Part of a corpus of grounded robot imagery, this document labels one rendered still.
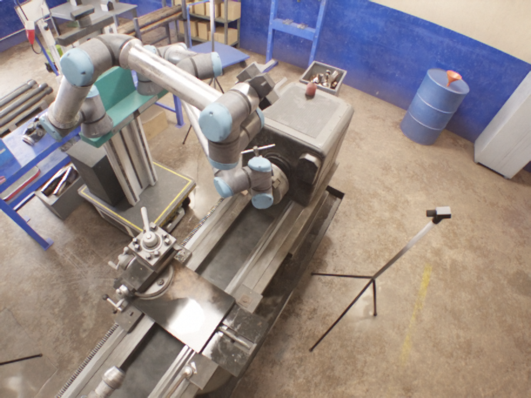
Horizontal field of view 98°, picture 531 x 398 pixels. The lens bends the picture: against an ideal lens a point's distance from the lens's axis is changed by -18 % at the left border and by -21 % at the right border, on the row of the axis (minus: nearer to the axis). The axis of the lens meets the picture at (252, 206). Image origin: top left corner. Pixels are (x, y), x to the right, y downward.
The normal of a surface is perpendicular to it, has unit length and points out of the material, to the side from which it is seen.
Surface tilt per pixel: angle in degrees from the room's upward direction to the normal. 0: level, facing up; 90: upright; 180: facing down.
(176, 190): 0
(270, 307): 0
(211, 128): 85
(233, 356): 0
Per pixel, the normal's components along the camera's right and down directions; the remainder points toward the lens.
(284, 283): 0.06, -0.57
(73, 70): -0.39, 0.69
